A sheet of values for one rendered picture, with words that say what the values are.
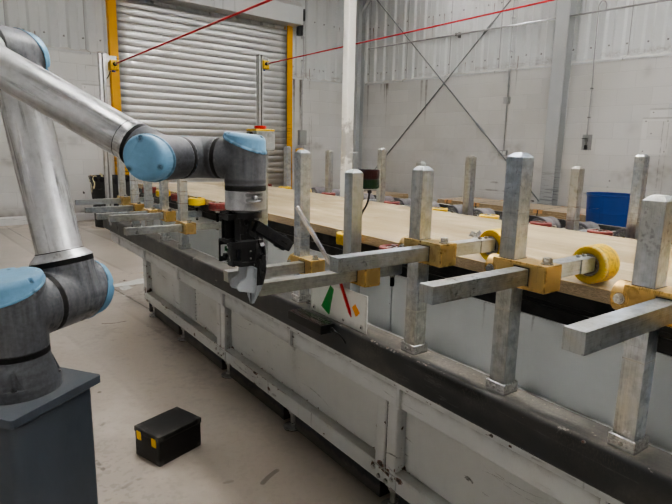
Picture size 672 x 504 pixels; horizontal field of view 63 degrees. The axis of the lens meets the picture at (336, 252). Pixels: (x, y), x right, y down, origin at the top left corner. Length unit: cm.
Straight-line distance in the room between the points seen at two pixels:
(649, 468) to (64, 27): 878
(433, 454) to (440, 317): 44
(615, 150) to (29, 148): 793
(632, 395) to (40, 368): 120
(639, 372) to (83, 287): 122
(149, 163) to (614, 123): 798
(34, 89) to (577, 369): 128
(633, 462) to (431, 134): 958
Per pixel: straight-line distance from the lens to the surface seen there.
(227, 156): 119
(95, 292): 153
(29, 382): 143
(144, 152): 112
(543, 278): 103
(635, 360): 99
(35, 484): 148
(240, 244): 119
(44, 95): 130
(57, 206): 152
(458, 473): 169
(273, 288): 127
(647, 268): 95
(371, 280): 139
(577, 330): 72
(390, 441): 182
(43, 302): 142
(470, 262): 141
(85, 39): 917
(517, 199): 106
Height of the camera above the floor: 117
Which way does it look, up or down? 11 degrees down
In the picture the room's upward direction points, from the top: 1 degrees clockwise
